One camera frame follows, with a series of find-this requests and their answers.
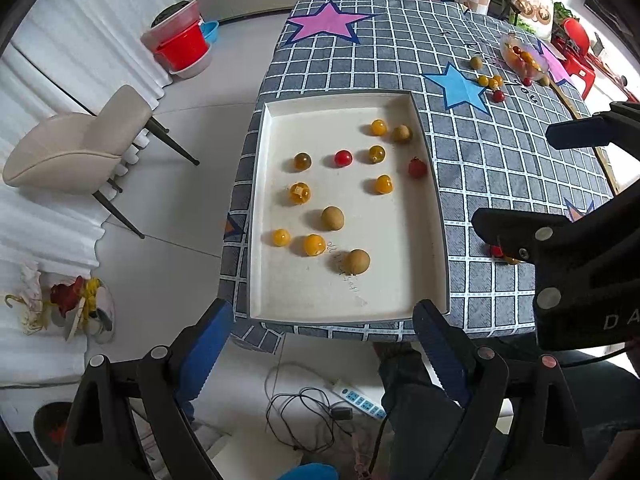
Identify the grey checked star tablecloth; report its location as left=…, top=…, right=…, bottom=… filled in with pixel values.
left=217, top=0, right=618, bottom=356

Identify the red plastic stool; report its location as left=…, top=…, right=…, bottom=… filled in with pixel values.
left=555, top=17, right=598, bottom=98

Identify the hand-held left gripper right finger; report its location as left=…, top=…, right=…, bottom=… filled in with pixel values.
left=412, top=299, right=588, bottom=480

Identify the white appliance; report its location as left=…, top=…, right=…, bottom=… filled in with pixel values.
left=0, top=390, right=68, bottom=480

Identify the white power strip with cable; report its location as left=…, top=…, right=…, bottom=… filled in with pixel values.
left=265, top=365, right=396, bottom=461

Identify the translucent pink basin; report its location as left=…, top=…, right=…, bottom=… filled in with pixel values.
left=141, top=0, right=203, bottom=53

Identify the red plastic bucket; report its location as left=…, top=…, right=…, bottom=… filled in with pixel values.
left=154, top=25, right=211, bottom=72

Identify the white pleated curtain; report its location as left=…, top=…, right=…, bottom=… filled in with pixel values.
left=0, top=0, right=191, bottom=386

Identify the blue plastic item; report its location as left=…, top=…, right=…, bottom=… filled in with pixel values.
left=277, top=462, right=341, bottom=480

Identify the beige upholstered chair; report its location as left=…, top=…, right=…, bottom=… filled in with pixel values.
left=2, top=84, right=201, bottom=240

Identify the pile of tomatoes in container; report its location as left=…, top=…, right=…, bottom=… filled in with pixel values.
left=505, top=44, right=543, bottom=73

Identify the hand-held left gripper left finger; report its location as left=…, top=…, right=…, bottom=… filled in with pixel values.
left=57, top=297, right=236, bottom=480

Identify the printed pillow bag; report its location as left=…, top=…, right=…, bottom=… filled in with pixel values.
left=507, top=0, right=556, bottom=41

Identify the cream rectangular tray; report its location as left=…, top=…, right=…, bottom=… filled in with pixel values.
left=246, top=89, right=451, bottom=325

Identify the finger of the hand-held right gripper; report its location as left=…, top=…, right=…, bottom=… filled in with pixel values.
left=546, top=101, right=640, bottom=151
left=472, top=187, right=640, bottom=263

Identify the red yellow decoration bundle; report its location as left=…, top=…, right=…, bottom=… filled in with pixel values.
left=5, top=265, right=116, bottom=346

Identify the clear plastic container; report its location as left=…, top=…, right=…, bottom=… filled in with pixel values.
left=500, top=32, right=551, bottom=81

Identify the white plastic basin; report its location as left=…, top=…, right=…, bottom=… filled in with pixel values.
left=167, top=42, right=213, bottom=81

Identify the person's dark trouser leg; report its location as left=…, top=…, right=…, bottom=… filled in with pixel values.
left=377, top=345, right=468, bottom=480
left=565, top=350, right=640, bottom=480

